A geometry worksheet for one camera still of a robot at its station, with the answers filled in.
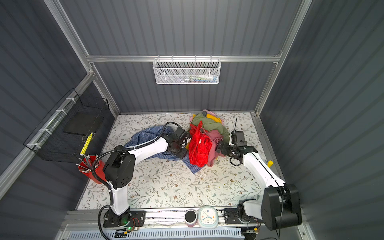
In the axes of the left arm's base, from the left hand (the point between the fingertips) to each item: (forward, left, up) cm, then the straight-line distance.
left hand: (183, 152), depth 93 cm
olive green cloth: (+17, -19, +7) cm, 26 cm away
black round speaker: (-36, -3, +1) cm, 36 cm away
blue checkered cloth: (+9, +20, +8) cm, 24 cm away
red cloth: (-1, -11, +8) cm, 14 cm away
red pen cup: (-10, +52, +7) cm, 53 cm away
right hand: (-3, -26, +7) cm, 27 cm away
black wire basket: (-1, +57, +23) cm, 61 cm away
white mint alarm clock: (-36, -12, -2) cm, 38 cm away
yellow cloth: (+25, -21, +5) cm, 33 cm away
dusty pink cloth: (+6, -21, +8) cm, 23 cm away
